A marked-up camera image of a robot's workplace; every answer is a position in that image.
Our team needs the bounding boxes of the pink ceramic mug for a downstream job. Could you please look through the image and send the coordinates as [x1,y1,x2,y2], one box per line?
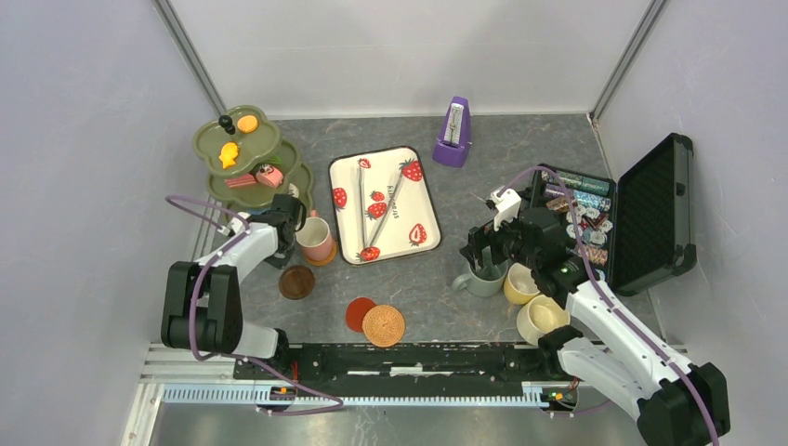
[295,210,335,248]

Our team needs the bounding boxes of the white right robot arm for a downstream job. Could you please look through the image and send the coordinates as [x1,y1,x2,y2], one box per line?
[460,207,730,445]

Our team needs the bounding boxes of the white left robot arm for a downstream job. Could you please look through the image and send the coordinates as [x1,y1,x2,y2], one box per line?
[160,194,308,379]

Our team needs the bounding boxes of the open black case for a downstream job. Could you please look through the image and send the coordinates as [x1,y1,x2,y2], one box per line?
[524,133,697,296]

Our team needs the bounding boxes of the green white cake slice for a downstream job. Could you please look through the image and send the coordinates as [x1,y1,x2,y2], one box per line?
[264,155,282,165]

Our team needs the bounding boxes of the green tiered dessert stand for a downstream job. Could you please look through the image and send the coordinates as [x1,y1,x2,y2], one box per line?
[192,105,314,214]

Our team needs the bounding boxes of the purple metronome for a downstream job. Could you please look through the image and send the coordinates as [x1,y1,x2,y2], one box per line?
[432,96,472,168]

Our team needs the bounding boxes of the cream ceramic mug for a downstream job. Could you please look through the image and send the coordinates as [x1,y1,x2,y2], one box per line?
[516,295,571,346]

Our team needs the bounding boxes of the grey ceramic mug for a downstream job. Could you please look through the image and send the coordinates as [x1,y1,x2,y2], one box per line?
[451,247,509,297]

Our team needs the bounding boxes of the pink cake slice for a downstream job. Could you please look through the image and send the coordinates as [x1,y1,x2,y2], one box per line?
[225,174,257,189]

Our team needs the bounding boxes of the woven round coaster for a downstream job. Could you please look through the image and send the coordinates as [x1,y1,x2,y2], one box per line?
[362,305,406,348]

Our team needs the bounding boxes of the yellow ceramic mug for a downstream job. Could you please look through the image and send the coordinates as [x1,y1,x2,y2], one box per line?
[504,263,541,306]

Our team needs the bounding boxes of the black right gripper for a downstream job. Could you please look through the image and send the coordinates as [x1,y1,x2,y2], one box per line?
[458,208,539,271]

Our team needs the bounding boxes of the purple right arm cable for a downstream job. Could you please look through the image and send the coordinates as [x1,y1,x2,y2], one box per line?
[501,165,721,446]

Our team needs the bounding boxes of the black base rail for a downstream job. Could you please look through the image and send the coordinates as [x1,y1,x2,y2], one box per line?
[269,342,574,398]

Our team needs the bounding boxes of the dark brown round coaster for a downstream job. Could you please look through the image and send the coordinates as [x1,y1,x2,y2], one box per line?
[278,265,315,300]

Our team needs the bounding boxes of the red round coaster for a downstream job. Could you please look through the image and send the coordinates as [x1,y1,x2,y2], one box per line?
[345,297,376,333]

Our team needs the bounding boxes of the round orange biscuit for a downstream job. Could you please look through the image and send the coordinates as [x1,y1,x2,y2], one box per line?
[237,114,259,134]

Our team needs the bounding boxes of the light brown round coaster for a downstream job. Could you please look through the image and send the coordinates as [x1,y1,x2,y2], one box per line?
[301,242,337,267]

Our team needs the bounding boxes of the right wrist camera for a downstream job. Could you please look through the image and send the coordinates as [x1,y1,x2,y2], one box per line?
[489,187,522,231]

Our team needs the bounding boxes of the strawberry print serving tray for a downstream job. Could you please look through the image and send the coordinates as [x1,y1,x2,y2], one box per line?
[328,146,442,266]

